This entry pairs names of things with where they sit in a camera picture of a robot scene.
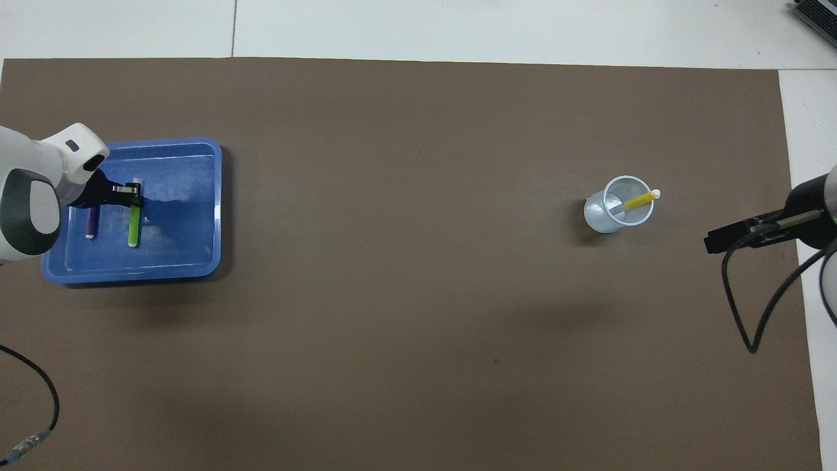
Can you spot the green marker pen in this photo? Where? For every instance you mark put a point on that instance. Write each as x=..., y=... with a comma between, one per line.
x=134, y=226

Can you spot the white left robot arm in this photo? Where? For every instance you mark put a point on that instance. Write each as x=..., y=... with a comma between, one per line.
x=33, y=176

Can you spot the clear plastic cup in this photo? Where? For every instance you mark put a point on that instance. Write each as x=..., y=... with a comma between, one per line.
x=598, y=216

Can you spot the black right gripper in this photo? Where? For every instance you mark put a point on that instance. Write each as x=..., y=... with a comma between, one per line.
x=814, y=212

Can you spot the yellow marker pen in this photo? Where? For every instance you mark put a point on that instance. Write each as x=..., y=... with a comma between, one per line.
x=637, y=200

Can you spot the brown paper table mat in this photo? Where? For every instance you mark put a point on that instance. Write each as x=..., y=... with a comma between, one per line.
x=418, y=294

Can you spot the blue plastic tray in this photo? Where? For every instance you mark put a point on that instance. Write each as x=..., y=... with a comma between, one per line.
x=183, y=248

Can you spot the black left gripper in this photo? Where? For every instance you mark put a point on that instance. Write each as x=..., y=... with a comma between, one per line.
x=98, y=196

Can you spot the grey ribbed device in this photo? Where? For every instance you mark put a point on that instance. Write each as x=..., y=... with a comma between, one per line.
x=817, y=16

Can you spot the purple marker pen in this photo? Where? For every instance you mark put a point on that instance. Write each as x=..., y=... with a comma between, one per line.
x=92, y=224

